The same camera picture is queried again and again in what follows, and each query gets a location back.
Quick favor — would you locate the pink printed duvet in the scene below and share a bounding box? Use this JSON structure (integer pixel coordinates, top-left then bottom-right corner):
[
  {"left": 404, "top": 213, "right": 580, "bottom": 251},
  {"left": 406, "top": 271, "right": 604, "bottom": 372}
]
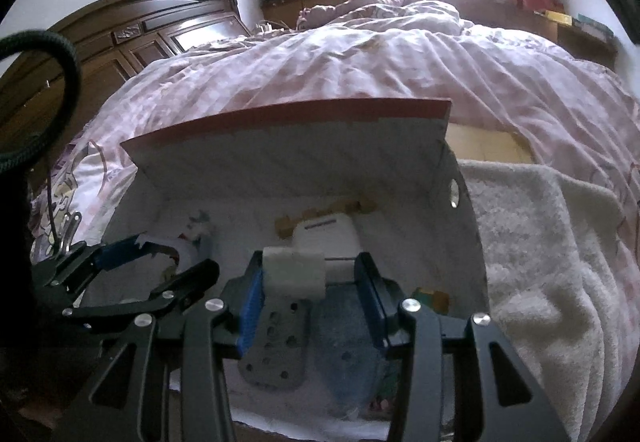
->
[{"left": 27, "top": 0, "right": 640, "bottom": 442}]

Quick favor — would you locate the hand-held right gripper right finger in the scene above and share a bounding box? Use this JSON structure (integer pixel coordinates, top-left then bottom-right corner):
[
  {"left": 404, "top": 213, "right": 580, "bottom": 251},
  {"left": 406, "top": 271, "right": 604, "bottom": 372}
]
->
[{"left": 354, "top": 252, "right": 571, "bottom": 442}]

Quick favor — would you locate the grey block with holes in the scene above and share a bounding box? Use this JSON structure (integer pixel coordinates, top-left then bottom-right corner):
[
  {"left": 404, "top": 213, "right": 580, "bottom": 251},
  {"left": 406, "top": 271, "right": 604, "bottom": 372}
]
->
[{"left": 237, "top": 297, "right": 311, "bottom": 390}]

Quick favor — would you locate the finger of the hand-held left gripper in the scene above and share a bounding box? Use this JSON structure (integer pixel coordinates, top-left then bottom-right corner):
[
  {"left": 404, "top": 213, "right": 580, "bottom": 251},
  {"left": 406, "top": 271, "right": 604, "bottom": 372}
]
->
[
  {"left": 150, "top": 259, "right": 221, "bottom": 310},
  {"left": 55, "top": 234, "right": 181, "bottom": 287}
]

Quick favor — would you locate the blue correction tape dispenser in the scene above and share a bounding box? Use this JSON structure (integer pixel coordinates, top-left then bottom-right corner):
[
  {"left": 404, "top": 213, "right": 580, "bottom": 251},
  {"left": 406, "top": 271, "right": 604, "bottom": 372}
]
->
[{"left": 312, "top": 292, "right": 388, "bottom": 418}]

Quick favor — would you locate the white tissue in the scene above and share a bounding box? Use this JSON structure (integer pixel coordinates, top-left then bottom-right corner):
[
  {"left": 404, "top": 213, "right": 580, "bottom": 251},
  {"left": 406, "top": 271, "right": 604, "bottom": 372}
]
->
[{"left": 140, "top": 232, "right": 203, "bottom": 273}]

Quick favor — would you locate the wooden nightstand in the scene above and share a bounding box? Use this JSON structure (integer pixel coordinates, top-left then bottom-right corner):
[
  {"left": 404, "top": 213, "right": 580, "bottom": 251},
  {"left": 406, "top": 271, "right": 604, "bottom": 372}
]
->
[{"left": 262, "top": 0, "right": 351, "bottom": 28}]

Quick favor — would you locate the white foam block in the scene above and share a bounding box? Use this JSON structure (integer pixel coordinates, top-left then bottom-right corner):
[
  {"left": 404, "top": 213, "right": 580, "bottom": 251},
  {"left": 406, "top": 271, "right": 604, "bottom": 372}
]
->
[{"left": 262, "top": 247, "right": 327, "bottom": 300}]

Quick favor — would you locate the wooden block piece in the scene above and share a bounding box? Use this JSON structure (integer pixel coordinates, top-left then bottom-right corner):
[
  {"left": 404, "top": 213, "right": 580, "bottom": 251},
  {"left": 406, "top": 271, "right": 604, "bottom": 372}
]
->
[{"left": 274, "top": 199, "right": 376, "bottom": 237}]

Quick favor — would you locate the dark green book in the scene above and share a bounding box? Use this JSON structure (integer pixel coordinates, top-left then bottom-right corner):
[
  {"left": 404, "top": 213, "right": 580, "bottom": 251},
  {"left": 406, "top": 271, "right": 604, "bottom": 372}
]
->
[{"left": 575, "top": 14, "right": 613, "bottom": 41}]

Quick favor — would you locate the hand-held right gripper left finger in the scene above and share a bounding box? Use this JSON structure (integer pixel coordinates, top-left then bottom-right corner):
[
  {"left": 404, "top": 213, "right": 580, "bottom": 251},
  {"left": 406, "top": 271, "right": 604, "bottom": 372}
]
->
[{"left": 50, "top": 251, "right": 264, "bottom": 442}]

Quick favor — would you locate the dark wooden headboard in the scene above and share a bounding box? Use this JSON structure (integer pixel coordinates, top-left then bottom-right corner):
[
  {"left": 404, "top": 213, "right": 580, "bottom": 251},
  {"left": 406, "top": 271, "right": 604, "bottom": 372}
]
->
[{"left": 0, "top": 0, "right": 251, "bottom": 143}]

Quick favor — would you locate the white earbuds case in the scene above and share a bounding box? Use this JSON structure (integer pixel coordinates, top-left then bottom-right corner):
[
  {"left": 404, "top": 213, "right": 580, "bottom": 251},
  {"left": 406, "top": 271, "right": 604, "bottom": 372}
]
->
[{"left": 292, "top": 214, "right": 360, "bottom": 283}]

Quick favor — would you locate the black braided cable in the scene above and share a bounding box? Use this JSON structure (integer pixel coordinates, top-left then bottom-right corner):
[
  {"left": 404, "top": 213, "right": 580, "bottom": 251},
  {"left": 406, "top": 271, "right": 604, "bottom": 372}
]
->
[{"left": 0, "top": 32, "right": 82, "bottom": 173}]

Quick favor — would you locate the silver metal clip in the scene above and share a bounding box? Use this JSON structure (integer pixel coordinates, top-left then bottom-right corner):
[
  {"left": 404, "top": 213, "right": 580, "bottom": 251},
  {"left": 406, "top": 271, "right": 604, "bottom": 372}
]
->
[{"left": 52, "top": 212, "right": 82, "bottom": 255}]

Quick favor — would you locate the orange cardboard box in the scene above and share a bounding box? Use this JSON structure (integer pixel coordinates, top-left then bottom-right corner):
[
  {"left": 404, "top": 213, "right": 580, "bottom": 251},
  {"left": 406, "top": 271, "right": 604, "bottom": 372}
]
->
[{"left": 102, "top": 98, "right": 491, "bottom": 442}]

